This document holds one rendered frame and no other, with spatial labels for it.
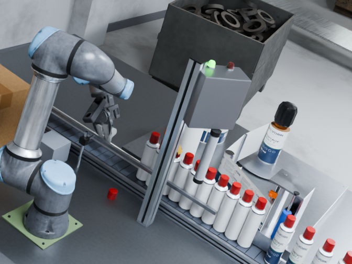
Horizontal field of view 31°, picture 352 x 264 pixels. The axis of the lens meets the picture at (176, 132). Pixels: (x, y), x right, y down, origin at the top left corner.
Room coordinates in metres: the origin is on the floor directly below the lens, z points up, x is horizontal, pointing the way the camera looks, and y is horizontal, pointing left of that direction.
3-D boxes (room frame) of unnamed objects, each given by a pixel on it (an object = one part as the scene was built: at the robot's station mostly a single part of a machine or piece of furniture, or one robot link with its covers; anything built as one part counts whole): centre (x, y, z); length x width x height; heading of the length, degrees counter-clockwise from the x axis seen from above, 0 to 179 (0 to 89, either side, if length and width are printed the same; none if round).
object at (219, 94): (1.88, -0.08, 1.38); 0.17 x 0.10 x 0.19; 121
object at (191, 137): (2.29, -0.06, 1.03); 0.09 x 0.09 x 0.30
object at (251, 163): (2.48, -0.42, 0.89); 0.31 x 0.31 x 0.01
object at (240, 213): (1.87, -0.31, 0.98); 0.05 x 0.05 x 0.20
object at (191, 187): (1.95, -0.12, 0.98); 0.05 x 0.05 x 0.20
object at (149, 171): (2.09, 0.26, 0.95); 1.07 x 0.01 x 0.01; 66
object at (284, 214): (1.86, -0.45, 0.98); 0.03 x 0.03 x 0.17
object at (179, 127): (1.85, 0.00, 1.16); 0.04 x 0.04 x 0.67; 66
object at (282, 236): (1.80, -0.46, 0.98); 0.05 x 0.05 x 0.20
